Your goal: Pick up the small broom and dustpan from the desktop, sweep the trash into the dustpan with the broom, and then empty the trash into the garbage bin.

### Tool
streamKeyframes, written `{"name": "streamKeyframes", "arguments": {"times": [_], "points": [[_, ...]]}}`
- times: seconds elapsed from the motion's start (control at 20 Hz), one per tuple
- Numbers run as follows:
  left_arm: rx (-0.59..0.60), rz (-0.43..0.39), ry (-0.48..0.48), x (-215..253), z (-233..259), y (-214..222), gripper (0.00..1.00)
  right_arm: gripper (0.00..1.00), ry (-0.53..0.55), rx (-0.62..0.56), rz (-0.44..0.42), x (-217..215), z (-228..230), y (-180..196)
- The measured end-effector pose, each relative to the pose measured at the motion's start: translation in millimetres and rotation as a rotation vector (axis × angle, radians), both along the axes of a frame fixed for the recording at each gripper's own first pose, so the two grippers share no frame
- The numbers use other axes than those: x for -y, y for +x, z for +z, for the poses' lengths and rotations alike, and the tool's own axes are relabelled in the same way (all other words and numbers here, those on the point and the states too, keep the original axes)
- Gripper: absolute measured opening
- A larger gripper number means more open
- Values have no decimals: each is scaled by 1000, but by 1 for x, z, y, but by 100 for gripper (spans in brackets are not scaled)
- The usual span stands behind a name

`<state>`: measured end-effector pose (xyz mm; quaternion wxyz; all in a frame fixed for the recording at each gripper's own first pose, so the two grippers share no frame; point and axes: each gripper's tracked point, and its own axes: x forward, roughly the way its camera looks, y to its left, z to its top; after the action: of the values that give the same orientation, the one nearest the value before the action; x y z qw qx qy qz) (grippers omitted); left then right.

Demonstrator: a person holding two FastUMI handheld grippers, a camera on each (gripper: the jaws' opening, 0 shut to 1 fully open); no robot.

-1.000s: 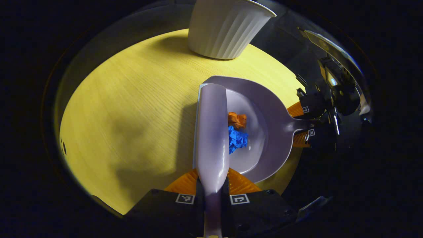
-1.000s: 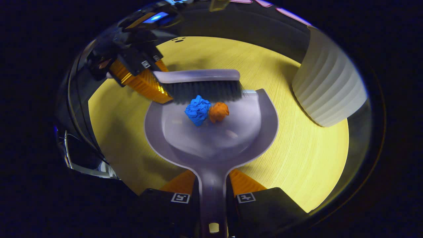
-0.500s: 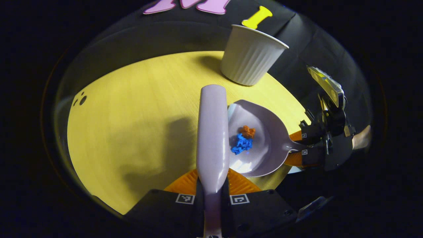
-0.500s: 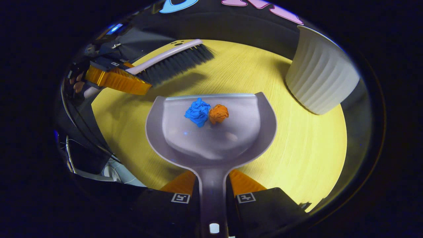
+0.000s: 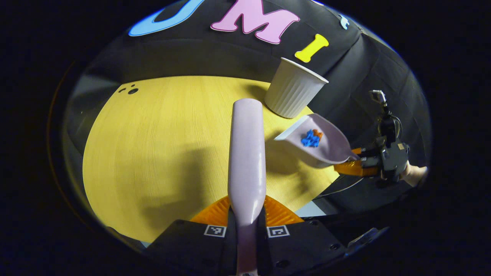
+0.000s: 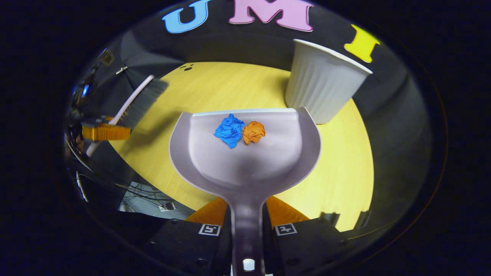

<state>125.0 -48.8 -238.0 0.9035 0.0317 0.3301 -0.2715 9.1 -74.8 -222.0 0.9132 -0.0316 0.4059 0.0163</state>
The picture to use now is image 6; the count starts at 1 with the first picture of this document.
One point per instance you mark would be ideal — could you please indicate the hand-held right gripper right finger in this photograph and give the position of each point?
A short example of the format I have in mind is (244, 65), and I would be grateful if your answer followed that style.
(307, 249)

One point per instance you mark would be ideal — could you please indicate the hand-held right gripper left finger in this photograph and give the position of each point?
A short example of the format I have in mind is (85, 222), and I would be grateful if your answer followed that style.
(191, 249)

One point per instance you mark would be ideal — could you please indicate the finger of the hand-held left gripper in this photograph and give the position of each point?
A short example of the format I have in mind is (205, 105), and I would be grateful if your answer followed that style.
(105, 132)

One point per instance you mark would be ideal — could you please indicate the small pink broom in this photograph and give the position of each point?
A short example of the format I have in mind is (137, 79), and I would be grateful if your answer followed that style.
(147, 97)

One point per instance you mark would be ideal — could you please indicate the pink dustpan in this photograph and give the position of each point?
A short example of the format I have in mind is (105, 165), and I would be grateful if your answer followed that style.
(249, 168)

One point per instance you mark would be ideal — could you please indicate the blue paper ball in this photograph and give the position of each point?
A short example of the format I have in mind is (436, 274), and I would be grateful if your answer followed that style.
(229, 130)

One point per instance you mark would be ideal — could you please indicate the orange paper ball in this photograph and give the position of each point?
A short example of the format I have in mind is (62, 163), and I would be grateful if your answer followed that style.
(254, 132)

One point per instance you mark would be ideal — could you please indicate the white ribbed garbage bin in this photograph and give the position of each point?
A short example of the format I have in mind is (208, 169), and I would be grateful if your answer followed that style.
(322, 84)

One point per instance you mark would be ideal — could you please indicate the wooden desktop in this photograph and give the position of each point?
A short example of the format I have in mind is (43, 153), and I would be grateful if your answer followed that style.
(345, 172)

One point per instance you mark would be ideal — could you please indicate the white cloth clip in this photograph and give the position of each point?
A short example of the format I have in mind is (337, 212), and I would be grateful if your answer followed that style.
(122, 70)

